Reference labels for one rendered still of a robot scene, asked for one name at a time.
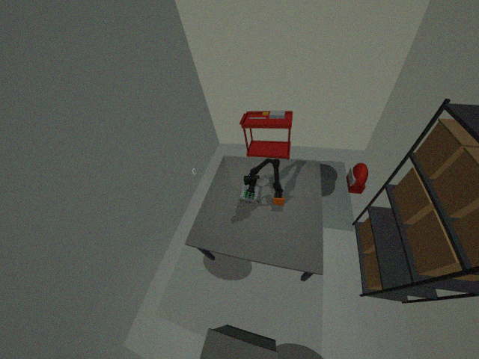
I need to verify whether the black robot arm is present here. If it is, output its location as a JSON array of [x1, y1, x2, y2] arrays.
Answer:
[[244, 159, 283, 198]]

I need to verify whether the grey switch panel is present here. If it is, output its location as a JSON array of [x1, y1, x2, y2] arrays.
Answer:
[[239, 183, 259, 203]]

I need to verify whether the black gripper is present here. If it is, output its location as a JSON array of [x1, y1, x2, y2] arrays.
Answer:
[[248, 181, 256, 193]]

